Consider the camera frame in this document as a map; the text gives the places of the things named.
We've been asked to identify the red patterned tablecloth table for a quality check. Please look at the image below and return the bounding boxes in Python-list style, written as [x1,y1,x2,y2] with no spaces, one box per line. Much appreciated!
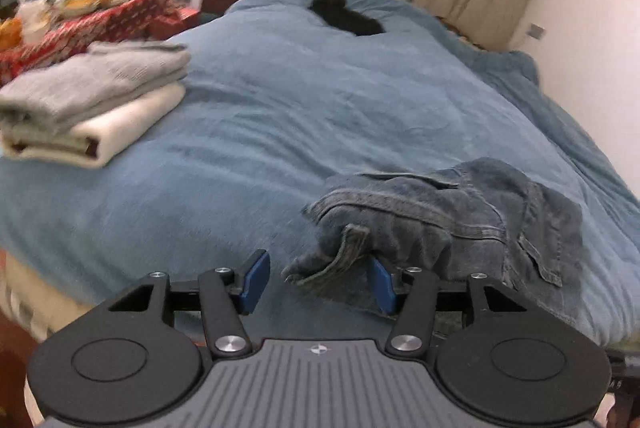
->
[0,0,201,85]

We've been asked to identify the blue bed blanket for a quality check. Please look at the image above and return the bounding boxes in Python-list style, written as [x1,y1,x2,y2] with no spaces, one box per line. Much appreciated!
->
[1,0,639,344]

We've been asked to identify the cream folded garment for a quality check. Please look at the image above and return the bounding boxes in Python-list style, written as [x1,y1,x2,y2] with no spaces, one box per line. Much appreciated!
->
[1,82,186,169]

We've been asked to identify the wall outlet plate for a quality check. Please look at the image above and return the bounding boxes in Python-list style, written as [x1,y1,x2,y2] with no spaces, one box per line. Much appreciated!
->
[526,23,546,40]

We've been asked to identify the black garment on bed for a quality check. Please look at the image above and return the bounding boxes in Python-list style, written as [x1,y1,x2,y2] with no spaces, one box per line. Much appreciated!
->
[308,0,385,36]

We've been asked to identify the grey folded sweater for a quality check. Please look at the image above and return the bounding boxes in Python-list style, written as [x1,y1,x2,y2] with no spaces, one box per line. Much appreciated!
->
[1,40,191,133]

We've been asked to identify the blue denim shorts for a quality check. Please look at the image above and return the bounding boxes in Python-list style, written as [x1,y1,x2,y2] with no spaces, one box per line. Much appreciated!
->
[282,157,586,322]

